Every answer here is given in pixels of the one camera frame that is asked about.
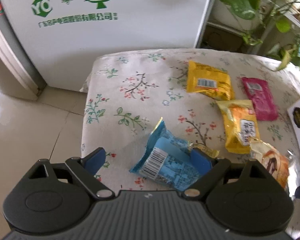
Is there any white refrigerator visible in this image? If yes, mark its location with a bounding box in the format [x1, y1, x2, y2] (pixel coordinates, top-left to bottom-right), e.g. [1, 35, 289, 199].
[0, 0, 210, 100]

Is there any white metal plant stand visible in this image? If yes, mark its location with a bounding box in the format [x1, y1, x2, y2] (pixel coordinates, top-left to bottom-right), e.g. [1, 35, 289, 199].
[198, 0, 300, 55]

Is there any blue snack packet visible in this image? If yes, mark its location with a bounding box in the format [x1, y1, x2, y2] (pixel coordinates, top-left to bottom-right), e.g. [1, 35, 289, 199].
[129, 116, 220, 190]

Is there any yellow waffle snack packet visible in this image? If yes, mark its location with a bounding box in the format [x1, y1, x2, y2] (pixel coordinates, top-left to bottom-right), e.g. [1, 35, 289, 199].
[217, 100, 260, 154]

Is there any yellow barcode snack packet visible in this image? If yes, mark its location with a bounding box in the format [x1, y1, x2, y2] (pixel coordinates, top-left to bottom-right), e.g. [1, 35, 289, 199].
[186, 61, 235, 101]

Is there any green pothos plant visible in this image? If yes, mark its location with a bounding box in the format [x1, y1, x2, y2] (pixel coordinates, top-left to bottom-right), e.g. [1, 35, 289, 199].
[219, 0, 300, 70]

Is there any bread pastry packet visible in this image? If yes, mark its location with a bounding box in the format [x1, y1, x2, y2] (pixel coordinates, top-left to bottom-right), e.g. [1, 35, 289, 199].
[249, 137, 289, 189]

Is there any pink snack packet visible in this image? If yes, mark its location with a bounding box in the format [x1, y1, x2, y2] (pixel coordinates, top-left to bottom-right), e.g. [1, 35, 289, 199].
[242, 77, 279, 121]

